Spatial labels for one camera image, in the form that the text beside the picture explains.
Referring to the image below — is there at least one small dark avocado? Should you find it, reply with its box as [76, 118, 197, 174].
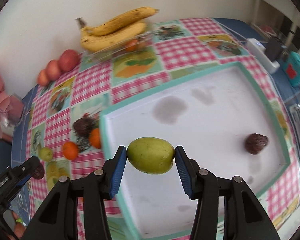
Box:
[31, 163, 45, 180]

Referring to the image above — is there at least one orange tangerine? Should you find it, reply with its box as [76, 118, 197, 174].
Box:
[62, 141, 79, 160]
[89, 128, 102, 149]

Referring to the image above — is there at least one dark wrinkled avocado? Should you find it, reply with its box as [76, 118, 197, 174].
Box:
[244, 133, 269, 155]

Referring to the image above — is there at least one dark brown avocado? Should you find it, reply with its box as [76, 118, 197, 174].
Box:
[73, 117, 94, 137]

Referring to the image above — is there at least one large green mango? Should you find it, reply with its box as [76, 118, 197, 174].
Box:
[127, 137, 174, 174]

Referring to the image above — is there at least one pink checkered tablecloth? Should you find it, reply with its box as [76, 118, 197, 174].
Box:
[25, 18, 300, 238]

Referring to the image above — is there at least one clear vase pink filling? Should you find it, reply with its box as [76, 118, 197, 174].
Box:
[0, 93, 25, 127]

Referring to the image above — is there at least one red apple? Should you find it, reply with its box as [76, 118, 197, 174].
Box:
[58, 49, 80, 72]
[37, 69, 51, 87]
[45, 60, 62, 81]

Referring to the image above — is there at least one teal white tray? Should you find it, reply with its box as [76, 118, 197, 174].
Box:
[100, 62, 290, 239]

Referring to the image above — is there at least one blue tablecloth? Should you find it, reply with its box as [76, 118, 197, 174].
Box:
[11, 17, 300, 218]

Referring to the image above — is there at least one teal box red label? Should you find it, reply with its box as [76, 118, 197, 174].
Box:
[283, 51, 300, 87]

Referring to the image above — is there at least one white power strip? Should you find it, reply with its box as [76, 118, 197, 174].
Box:
[245, 38, 280, 74]

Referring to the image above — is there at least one black power adapter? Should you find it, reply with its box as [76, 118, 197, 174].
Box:
[264, 37, 285, 62]

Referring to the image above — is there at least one clear plastic fruit container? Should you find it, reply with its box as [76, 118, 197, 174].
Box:
[83, 23, 153, 63]

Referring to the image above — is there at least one yellow banana bunch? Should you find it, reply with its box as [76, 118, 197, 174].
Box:
[76, 7, 159, 53]

